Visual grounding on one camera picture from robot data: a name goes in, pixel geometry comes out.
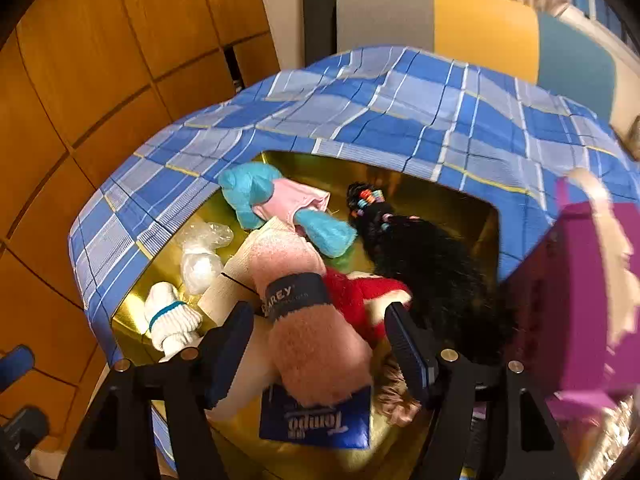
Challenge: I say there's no white sock blue stripe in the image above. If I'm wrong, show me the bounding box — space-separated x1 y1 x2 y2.
143 282 203 362

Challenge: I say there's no red white christmas sock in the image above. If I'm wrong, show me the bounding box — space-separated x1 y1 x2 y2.
323 268 412 348

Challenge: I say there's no blue tempo tissue pack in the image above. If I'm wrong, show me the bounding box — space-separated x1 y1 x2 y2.
258 384 372 450

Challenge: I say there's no pink towel blue band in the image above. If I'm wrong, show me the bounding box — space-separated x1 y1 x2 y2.
248 231 372 408

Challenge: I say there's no blue plush toy pink shirt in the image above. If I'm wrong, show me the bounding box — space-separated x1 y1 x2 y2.
218 162 357 258

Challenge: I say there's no beige long sock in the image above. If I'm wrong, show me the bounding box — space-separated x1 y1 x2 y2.
198 218 292 422

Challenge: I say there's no brown satin scrunchie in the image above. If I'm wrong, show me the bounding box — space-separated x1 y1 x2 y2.
374 353 422 427

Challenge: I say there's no clear plastic bag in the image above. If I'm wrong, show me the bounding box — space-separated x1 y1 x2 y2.
177 219 234 296

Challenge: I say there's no gold metal tin tray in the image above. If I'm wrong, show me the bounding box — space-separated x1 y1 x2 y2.
110 148 501 480

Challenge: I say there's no purple paper carton box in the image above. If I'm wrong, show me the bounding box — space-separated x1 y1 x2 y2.
502 168 639 420

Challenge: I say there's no ornate silver tissue box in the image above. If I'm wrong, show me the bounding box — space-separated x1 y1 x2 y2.
547 390 639 479

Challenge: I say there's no blue plaid bed sheet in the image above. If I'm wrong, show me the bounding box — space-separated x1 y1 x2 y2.
68 46 639 361

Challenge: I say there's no grey yellow blue headboard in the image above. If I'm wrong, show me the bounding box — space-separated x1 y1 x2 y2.
336 0 616 120

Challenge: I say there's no black rolled mat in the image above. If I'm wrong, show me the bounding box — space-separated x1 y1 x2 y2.
303 0 337 66

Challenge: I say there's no window with white frame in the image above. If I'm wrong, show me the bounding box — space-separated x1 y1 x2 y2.
558 0 637 51

